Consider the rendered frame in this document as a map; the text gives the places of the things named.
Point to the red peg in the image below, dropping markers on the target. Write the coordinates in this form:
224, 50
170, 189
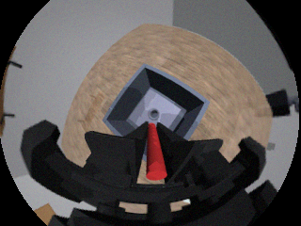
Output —
155, 169

